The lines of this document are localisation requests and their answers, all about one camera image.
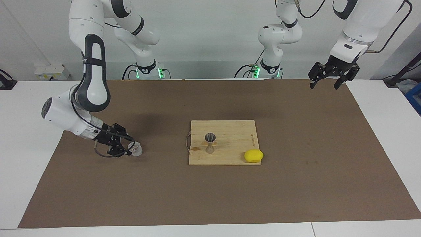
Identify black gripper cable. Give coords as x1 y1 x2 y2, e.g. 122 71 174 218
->
295 0 413 54
71 95 136 158

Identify bamboo cutting board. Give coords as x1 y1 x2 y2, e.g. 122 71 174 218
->
186 120 262 166

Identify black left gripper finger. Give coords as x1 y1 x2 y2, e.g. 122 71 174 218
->
308 62 330 90
334 66 360 90

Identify clear plastic bag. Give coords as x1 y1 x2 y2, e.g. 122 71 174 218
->
396 79 416 94

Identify black base cable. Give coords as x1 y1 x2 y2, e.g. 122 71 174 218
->
122 64 139 80
234 49 265 79

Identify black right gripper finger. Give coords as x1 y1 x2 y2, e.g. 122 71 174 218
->
111 124 134 142
107 141 132 156

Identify yellow lemon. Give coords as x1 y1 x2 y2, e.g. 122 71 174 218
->
244 149 264 163

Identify small clear glass cup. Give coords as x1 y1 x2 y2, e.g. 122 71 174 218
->
128 142 144 157

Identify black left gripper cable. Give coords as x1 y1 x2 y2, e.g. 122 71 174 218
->
295 0 413 54

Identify brown table mat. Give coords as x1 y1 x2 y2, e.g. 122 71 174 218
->
18 78 421 228

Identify blue box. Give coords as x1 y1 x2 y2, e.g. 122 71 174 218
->
405 82 421 116

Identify steel double jigger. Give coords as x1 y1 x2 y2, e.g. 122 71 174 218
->
205 132 217 154

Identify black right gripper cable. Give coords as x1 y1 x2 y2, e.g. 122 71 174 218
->
71 95 136 158

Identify black desk clamp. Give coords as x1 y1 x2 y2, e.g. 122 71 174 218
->
0 69 17 90

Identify white power strip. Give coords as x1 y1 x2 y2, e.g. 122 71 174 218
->
34 64 71 81

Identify black stand with pole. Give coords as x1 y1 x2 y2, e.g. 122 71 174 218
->
383 53 421 88

